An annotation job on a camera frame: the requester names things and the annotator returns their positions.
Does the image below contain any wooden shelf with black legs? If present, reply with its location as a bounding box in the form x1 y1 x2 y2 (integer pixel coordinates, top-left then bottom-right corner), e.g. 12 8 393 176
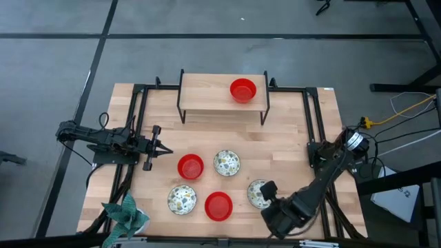
176 68 271 127

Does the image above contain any green plant in white pot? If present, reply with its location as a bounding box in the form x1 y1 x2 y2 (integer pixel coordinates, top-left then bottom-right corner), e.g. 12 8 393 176
101 191 152 248

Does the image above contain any silver aluminium bracket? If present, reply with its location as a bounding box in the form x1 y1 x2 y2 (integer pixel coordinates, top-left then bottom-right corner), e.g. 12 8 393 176
298 240 340 248

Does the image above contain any black metal rig frame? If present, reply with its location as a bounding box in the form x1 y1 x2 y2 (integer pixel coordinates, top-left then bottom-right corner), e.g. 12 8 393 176
0 76 368 248

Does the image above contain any black power cable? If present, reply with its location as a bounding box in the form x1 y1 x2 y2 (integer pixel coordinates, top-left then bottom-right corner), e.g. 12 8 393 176
373 127 441 144

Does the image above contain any white cable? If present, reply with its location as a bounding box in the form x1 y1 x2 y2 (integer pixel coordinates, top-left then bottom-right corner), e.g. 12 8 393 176
389 91 435 120

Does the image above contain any black metal stand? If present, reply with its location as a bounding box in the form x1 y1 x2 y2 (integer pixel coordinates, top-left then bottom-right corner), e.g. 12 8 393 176
369 0 441 94
356 161 441 248

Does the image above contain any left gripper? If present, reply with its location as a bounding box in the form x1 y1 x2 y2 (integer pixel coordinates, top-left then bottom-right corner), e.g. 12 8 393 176
139 125 174 172

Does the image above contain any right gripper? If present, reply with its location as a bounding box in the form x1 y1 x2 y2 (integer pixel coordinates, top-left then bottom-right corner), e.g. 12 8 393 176
260 180 313 240

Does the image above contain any yellow bowl with speckled inside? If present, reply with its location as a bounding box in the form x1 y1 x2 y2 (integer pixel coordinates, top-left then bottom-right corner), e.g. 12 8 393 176
167 184 198 216
246 178 273 210
212 149 242 178

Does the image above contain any red plastic mini bowl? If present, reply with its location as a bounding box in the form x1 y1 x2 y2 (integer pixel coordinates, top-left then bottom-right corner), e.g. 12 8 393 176
229 78 258 105
176 153 205 180
204 191 234 222

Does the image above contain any yellow extension cable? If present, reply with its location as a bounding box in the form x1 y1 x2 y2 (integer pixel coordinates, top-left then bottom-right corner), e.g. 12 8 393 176
360 94 438 130

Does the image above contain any grey chair base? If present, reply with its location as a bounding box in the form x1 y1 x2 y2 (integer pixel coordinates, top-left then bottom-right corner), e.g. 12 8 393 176
0 150 28 167

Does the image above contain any white cardboard box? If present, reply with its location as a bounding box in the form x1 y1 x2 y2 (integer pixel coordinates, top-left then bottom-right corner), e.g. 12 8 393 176
370 165 421 224

